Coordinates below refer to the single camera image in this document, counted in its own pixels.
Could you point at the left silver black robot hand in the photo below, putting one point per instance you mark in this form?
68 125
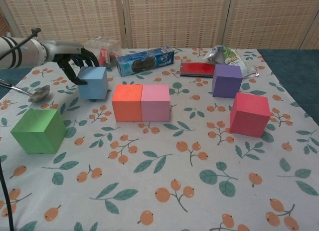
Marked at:
62 50

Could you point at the light blue foam block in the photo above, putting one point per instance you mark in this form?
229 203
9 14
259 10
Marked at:
93 88

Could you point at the orange foam block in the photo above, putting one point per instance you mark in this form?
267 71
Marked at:
127 106

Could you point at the green foam block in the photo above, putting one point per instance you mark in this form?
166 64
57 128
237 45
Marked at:
37 133

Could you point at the pink foam block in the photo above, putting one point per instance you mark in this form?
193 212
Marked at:
155 106

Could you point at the magenta red foam block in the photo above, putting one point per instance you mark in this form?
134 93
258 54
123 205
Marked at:
249 116

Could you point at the clear bag red contents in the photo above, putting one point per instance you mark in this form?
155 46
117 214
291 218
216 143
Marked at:
107 45

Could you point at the blue cookie box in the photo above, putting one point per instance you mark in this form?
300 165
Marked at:
144 61

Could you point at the bamboo folding screen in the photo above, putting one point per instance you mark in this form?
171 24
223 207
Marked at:
174 16

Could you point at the flat red case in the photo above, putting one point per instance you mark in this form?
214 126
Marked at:
197 69

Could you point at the purple foam block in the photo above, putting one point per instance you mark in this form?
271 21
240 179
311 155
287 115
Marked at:
228 81

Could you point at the crumpled green white snack packet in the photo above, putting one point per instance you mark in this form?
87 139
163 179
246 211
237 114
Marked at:
231 56

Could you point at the floral fruit print tablecloth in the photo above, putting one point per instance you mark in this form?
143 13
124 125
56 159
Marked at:
159 191

